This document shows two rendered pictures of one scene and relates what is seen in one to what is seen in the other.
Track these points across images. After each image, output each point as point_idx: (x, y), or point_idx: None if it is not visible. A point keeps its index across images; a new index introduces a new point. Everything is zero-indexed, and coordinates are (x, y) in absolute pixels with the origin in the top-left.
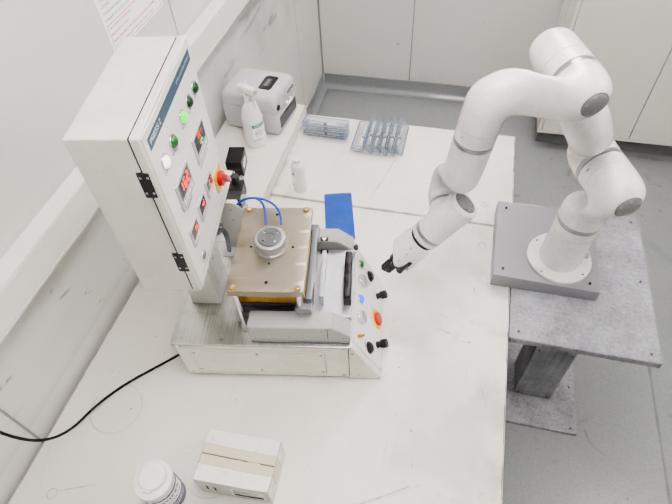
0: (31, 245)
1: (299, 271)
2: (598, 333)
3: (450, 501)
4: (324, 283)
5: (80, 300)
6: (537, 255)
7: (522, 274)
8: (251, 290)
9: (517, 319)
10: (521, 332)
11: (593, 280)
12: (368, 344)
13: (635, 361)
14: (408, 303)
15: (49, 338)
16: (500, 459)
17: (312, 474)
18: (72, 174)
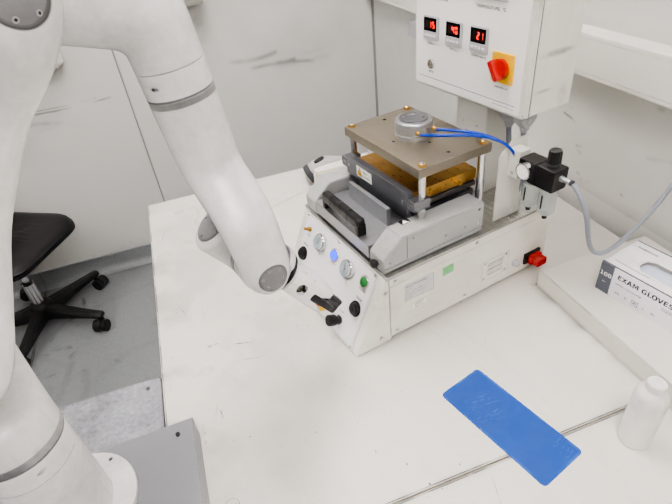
0: None
1: (363, 133)
2: None
3: (193, 242)
4: (359, 194)
5: (570, 141)
6: (117, 486)
7: (144, 442)
8: (389, 112)
9: (151, 403)
10: (144, 389)
11: None
12: (303, 248)
13: None
14: (302, 350)
15: (539, 118)
16: (156, 277)
17: (301, 211)
18: (655, 43)
